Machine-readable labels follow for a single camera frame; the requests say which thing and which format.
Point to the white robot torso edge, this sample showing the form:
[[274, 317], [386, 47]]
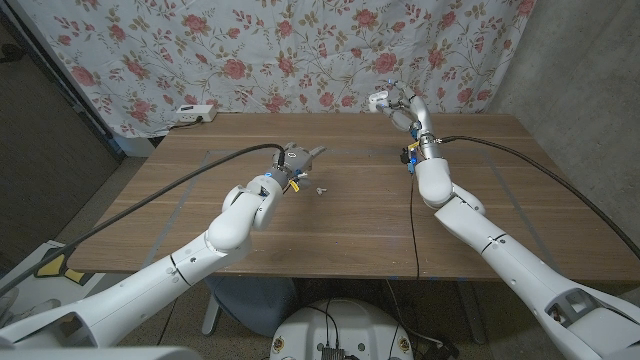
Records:
[[100, 354]]

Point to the white AirPods case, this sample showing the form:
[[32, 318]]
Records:
[[376, 105]]

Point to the white power strip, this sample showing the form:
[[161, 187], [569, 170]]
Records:
[[196, 114]]

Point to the white shoe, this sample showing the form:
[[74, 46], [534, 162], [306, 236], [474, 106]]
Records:
[[6, 302], [40, 306]]

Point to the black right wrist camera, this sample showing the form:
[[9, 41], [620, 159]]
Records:
[[406, 157]]

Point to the floral backdrop cloth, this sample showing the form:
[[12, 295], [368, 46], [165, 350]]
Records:
[[300, 50]]

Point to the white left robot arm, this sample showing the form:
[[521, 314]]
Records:
[[200, 255]]

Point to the white robot torso base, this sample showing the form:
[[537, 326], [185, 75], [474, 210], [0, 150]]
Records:
[[345, 325]]

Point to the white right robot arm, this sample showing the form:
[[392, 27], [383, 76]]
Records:
[[515, 260]]

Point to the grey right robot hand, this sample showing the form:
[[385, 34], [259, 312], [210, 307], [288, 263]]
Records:
[[421, 115]]

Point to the white yellow black floor mat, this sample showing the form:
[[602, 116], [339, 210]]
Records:
[[50, 267]]

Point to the grey table leg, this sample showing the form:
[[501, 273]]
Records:
[[471, 312]]

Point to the white table leg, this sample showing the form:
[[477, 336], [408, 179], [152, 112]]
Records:
[[211, 314]]

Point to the black power adapter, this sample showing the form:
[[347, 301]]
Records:
[[442, 350]]

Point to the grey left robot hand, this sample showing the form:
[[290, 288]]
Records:
[[295, 161]]

